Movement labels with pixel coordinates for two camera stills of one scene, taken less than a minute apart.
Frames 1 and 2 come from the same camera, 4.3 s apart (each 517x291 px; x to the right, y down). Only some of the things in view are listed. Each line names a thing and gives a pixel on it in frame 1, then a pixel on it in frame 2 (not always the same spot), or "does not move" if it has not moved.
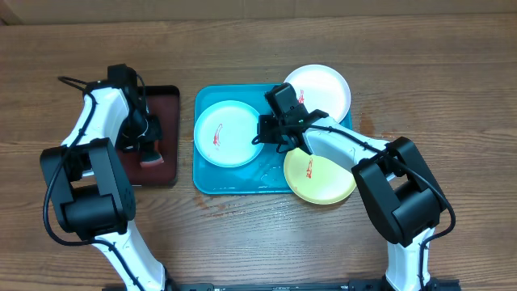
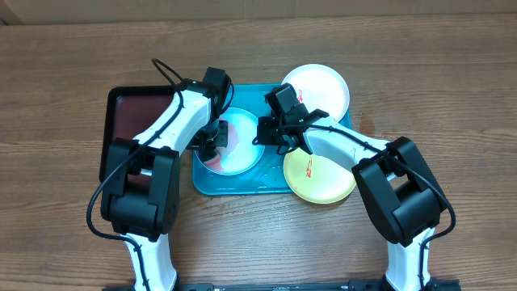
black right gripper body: x=266 y=130 does not move
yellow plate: x=317 y=179 does not move
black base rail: x=203 y=286 does not move
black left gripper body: x=142 y=130 to x=216 y=137
